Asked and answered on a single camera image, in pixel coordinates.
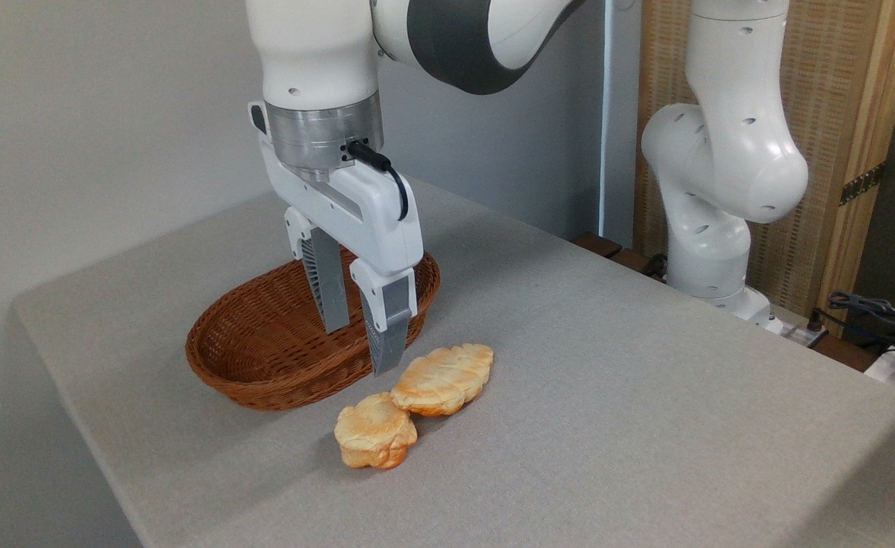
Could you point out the round flower-shaped bread roll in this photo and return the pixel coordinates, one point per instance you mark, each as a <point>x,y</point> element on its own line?
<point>375,432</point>

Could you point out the woven screen with wooden frame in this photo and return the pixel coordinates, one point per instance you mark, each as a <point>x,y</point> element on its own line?
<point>820,91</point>

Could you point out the long braided bread loaf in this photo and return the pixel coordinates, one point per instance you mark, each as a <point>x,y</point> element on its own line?
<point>444,379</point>

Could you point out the brass hinge on screen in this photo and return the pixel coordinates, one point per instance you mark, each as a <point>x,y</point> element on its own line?
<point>862,183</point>

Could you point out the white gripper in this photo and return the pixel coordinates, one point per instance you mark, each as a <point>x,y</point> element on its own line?
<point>377,218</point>

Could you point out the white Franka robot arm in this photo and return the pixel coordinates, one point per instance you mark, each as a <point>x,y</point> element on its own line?
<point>721,152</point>

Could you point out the brown wicker basket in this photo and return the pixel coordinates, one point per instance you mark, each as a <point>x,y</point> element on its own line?
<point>265,365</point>

